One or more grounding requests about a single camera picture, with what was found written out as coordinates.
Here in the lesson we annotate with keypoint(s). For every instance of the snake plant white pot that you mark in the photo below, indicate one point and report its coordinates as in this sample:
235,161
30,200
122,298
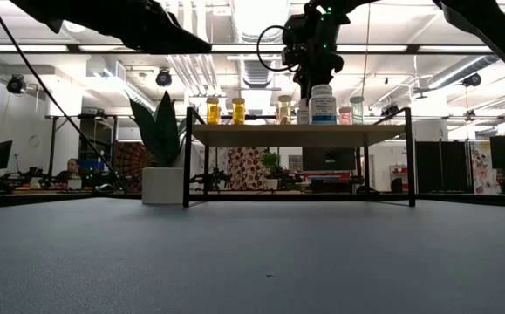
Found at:
162,185

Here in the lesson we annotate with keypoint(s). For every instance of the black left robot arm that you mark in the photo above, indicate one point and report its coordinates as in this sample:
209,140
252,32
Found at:
60,13

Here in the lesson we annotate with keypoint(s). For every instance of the red dotted white panel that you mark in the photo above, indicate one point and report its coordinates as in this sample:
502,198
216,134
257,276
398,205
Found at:
245,168

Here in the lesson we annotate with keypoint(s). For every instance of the black angled monitor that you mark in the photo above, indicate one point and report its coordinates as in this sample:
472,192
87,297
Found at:
0,152

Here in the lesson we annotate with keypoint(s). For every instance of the silver ventilation duct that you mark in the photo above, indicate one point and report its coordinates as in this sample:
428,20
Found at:
256,72

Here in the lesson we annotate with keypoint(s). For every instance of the large white melatonin bottle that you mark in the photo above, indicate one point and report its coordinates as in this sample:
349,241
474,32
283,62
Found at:
323,111

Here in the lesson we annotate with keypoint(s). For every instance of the small green potted plant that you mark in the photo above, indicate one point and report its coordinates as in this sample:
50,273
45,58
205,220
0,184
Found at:
270,168

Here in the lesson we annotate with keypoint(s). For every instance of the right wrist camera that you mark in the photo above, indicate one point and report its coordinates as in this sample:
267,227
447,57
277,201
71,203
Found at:
290,52

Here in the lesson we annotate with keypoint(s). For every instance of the blue grey table mat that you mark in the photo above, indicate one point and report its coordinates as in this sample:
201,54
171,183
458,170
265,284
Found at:
252,261

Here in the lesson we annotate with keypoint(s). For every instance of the orange pill vial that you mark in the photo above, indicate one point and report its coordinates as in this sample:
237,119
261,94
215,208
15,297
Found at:
238,114
213,114

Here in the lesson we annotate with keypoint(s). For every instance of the floral poster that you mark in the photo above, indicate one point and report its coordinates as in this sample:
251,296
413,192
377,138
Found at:
480,165

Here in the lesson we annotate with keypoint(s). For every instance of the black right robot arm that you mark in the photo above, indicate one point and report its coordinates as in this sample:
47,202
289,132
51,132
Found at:
487,30

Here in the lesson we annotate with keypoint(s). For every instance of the person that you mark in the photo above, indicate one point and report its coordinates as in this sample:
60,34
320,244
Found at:
72,170

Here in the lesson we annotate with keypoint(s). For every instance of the blue green pill vial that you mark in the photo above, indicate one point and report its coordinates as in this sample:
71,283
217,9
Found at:
357,112

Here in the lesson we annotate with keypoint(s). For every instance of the wooden shelf black frame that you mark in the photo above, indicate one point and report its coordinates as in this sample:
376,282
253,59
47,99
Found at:
295,135

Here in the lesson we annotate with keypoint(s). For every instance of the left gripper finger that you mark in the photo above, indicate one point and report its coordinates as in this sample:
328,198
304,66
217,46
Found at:
182,41

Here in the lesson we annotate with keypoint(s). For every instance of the dark patterned panel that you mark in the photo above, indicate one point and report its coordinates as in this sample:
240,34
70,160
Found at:
131,165

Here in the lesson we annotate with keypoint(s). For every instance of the black cabinet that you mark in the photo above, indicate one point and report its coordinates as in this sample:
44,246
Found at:
441,165

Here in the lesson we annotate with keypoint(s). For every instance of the pale yellow pill vial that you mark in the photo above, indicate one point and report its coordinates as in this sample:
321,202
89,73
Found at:
284,113

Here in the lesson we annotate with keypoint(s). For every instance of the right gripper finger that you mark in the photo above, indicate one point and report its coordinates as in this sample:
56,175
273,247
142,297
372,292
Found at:
306,80

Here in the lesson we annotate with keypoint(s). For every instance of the dark background monitor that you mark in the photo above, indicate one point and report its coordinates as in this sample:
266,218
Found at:
328,159

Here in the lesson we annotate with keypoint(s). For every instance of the black ceiling camera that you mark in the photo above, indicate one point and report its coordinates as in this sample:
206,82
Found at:
471,79
15,84
163,77

